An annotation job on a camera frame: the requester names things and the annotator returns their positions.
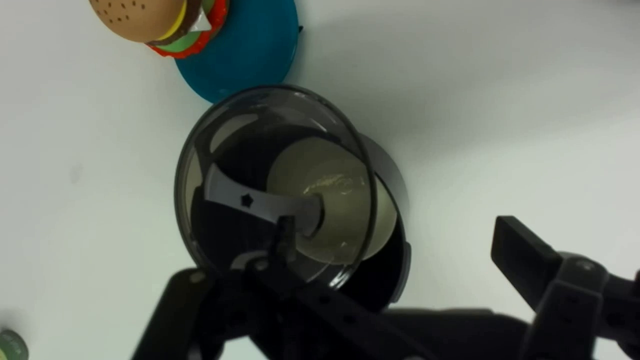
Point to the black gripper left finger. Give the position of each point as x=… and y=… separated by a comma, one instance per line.
x=283, y=314

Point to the black toy pot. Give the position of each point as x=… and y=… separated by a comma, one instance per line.
x=383, y=278

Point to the green toy vegetable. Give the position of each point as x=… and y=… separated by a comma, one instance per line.
x=13, y=347

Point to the small teal plate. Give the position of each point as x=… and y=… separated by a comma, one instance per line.
x=255, y=47

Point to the toy hamburger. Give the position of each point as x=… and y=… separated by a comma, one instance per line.
x=175, y=29

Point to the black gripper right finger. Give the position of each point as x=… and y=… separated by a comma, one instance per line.
x=574, y=298

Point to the transparent dark pot lid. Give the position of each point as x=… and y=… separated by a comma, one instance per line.
x=276, y=171

